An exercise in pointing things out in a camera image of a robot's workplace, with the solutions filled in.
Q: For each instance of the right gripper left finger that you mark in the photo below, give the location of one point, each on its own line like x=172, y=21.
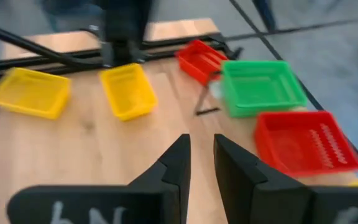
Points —
x=176, y=174

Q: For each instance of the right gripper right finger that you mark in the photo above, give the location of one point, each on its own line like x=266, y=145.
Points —
x=244, y=186

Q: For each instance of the red plastic basket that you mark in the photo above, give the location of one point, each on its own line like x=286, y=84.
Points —
x=199, y=60
x=303, y=143

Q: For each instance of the green plastic basket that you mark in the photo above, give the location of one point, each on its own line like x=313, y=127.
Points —
x=259, y=87

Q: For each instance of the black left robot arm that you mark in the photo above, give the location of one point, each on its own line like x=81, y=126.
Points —
x=123, y=31

